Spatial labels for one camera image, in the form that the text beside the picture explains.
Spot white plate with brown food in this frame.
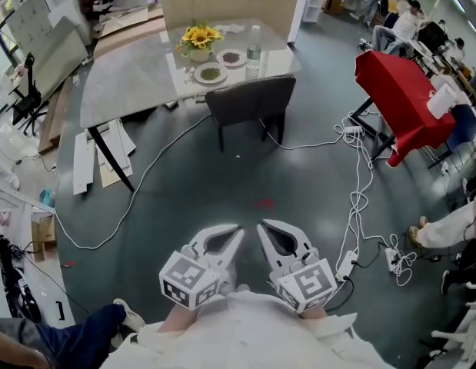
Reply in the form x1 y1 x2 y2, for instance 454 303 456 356
215 48 248 68

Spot white plate with green food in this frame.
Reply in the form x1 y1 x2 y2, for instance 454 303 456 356
193 61 228 85

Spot brown cardboard box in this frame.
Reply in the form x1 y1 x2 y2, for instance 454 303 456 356
321 0 347 16
31 214 58 264

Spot large white panel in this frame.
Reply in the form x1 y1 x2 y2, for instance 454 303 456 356
5 0 89 100

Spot white box appliance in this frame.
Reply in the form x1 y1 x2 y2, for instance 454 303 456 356
426 83 459 121

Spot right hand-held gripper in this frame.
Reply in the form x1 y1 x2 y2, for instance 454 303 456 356
256 218 338 314

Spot person's right forearm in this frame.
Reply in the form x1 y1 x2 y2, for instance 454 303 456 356
298 306 328 323

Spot red cloth covered table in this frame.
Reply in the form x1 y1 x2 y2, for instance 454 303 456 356
348 49 458 168

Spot white plastic chair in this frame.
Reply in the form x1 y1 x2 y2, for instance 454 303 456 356
428 301 476 369

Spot white cable under chair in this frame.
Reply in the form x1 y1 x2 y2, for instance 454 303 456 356
265 128 346 151

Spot grey marble table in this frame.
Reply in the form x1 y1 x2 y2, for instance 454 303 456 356
79 18 302 193

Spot clear glass water bottle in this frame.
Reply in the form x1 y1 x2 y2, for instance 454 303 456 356
245 43 262 78

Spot white open cabinet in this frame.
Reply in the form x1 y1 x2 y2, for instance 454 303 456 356
300 0 324 24

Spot black cable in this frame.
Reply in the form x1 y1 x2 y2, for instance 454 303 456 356
325 274 355 311

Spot black office chair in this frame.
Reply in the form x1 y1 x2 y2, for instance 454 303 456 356
9 52 49 138

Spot tangled white cable bundle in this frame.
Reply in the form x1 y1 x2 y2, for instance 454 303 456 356
332 109 418 288

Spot blue chair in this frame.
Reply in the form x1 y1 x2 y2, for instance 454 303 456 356
428 103 476 169

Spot person's white shirt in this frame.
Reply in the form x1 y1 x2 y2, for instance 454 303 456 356
101 289 398 369

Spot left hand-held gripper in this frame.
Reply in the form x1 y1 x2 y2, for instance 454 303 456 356
158 223 245 309

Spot long white floor cable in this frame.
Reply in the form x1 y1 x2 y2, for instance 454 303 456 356
54 112 215 251

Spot sunflower bouquet in white vase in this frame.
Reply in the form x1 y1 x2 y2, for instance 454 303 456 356
175 22 225 63

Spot teal bag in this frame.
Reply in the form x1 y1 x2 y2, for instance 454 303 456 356
38 188 56 209

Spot white flat boards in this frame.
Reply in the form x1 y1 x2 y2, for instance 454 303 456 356
72 118 138 197

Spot person's left forearm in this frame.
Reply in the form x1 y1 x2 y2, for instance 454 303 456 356
158 302 203 334

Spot dark grey upholstered chair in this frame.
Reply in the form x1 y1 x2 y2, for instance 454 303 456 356
204 74 298 154

